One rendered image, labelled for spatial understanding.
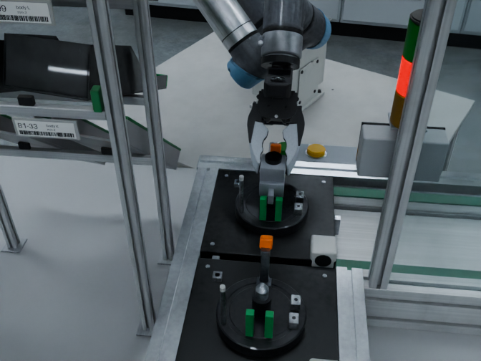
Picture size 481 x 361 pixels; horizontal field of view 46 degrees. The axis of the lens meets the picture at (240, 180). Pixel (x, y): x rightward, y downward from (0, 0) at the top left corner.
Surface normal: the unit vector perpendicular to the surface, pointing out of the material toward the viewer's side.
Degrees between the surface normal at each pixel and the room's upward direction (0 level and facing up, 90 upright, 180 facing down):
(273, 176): 90
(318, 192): 0
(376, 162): 90
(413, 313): 90
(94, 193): 0
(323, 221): 0
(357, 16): 90
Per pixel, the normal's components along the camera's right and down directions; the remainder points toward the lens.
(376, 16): -0.23, 0.61
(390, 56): 0.00, -0.78
